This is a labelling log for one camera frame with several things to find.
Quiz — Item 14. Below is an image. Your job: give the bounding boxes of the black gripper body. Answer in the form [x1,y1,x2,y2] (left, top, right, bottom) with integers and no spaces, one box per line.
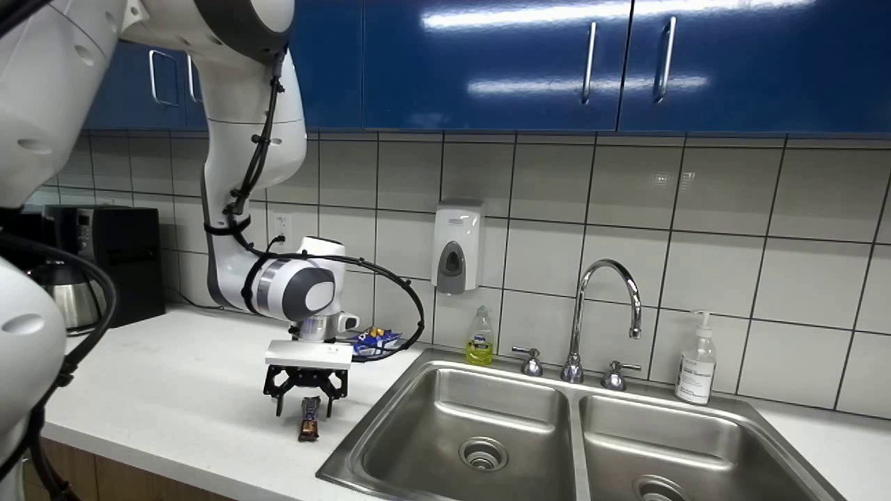
[260,364,348,402]

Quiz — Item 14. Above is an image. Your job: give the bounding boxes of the brown snack packet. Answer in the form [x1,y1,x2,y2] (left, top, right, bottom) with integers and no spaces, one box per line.
[297,396,319,442]

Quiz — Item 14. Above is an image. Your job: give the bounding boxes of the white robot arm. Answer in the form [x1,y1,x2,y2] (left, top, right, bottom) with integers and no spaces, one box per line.
[0,0,341,325]

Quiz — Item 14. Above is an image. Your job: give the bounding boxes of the blue snack packet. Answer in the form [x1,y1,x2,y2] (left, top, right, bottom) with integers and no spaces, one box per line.
[351,325,398,363]

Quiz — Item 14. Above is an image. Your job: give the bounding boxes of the stainless steel double sink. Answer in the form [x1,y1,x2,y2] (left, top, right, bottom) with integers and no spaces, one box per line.
[319,351,842,501]

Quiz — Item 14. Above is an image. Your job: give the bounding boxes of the green dish soap bottle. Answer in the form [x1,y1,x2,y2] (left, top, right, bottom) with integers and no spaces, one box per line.
[464,307,493,364]

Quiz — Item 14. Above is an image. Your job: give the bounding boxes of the black coffee maker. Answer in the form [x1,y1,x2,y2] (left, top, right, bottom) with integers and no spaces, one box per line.
[3,205,164,333]

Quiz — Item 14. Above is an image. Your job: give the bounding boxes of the chrome faucet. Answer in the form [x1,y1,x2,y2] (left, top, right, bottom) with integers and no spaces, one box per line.
[511,255,645,393]

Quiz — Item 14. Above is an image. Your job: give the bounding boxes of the blue upper cabinets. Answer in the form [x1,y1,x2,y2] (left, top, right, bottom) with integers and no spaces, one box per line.
[82,0,891,139]

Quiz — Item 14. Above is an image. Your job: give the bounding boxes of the white pump soap bottle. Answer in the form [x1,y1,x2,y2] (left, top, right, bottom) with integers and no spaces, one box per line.
[674,314,716,403]

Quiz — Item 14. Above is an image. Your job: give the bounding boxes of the white wall soap dispenser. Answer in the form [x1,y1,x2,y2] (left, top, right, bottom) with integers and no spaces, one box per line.
[432,205,482,294]

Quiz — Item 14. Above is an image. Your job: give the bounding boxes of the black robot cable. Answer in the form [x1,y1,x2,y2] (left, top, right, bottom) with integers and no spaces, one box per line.
[0,51,429,501]

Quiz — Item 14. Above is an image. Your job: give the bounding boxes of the silver cabinet handle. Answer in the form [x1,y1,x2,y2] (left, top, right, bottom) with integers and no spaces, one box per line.
[578,23,597,102]
[653,17,675,102]
[148,51,160,102]
[184,54,201,102]

